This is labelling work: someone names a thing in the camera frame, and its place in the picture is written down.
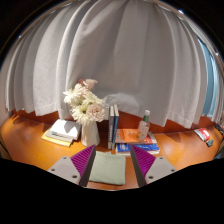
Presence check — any white and pink flower bouquet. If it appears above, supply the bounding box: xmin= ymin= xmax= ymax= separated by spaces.
xmin=63 ymin=78 xmax=106 ymax=127

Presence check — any pale green towel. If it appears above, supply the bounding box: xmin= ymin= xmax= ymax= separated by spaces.
xmin=88 ymin=150 xmax=127 ymax=186

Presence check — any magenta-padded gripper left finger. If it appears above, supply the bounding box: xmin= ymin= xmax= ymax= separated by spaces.
xmin=47 ymin=144 xmax=98 ymax=188

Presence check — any white ceramic vase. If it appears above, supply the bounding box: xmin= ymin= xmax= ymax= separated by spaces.
xmin=80 ymin=120 xmax=101 ymax=148

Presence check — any thick white book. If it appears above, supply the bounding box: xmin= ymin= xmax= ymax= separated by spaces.
xmin=49 ymin=118 xmax=82 ymax=142

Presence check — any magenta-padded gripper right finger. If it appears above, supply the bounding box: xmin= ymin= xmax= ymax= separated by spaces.
xmin=129 ymin=144 xmax=178 ymax=189

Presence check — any yellow flat book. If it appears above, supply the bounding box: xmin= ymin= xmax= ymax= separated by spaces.
xmin=41 ymin=132 xmax=74 ymax=148

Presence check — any blue upright book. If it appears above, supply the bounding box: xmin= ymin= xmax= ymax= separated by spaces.
xmin=111 ymin=103 xmax=120 ymax=152

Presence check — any white curtain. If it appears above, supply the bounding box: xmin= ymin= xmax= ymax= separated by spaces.
xmin=0 ymin=0 xmax=224 ymax=130

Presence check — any clear bottle with green label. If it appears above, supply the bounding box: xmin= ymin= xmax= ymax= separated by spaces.
xmin=137 ymin=109 xmax=152 ymax=142

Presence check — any window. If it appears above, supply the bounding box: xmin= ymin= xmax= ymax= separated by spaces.
xmin=199 ymin=39 xmax=216 ymax=116

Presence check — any orange flat book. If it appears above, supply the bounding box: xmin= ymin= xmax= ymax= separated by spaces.
xmin=114 ymin=128 xmax=158 ymax=145

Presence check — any thin cream book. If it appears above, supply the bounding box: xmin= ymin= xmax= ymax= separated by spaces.
xmin=44 ymin=129 xmax=76 ymax=145

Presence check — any dark grey upright book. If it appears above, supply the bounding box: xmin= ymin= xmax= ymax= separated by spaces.
xmin=107 ymin=105 xmax=115 ymax=151

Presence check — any red and white flat packet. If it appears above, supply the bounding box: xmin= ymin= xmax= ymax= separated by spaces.
xmin=193 ymin=127 xmax=212 ymax=142

